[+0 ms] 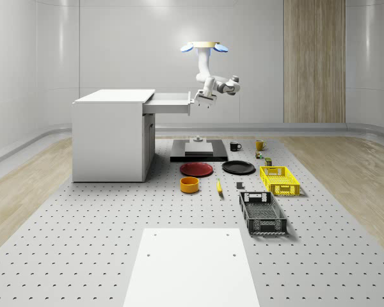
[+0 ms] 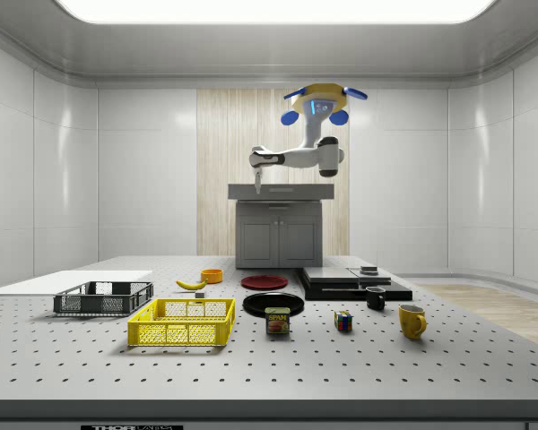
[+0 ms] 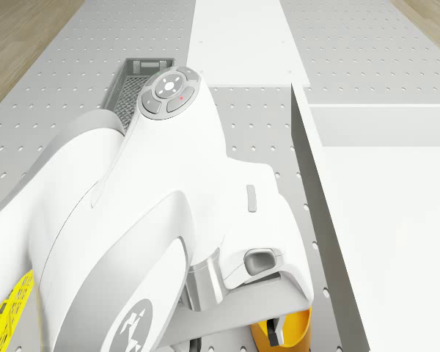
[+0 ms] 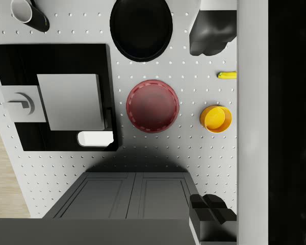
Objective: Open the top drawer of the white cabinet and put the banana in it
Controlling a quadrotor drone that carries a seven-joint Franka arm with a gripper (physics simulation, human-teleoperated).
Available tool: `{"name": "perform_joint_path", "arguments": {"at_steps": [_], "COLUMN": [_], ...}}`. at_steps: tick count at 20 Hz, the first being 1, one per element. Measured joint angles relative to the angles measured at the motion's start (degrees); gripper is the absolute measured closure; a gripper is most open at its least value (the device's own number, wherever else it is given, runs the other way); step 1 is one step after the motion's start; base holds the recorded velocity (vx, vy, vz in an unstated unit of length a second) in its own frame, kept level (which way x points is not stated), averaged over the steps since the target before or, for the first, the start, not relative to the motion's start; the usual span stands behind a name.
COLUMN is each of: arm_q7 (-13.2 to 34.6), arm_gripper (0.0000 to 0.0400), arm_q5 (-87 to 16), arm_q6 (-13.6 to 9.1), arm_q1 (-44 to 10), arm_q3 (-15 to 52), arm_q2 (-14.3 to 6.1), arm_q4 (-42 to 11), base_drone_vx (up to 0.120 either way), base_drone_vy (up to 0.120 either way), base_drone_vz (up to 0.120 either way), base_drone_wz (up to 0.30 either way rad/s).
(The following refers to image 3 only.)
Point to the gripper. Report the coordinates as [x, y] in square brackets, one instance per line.
[277, 331]

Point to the yellow bowl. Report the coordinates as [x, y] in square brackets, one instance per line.
[297, 330]

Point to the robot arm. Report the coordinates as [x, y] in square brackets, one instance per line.
[168, 183]

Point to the white cabinet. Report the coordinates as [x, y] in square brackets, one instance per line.
[388, 238]

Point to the yellow basket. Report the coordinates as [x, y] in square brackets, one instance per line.
[18, 293]

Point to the white board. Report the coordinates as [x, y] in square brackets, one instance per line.
[242, 44]

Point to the dark grey basket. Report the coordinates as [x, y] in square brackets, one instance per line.
[146, 66]

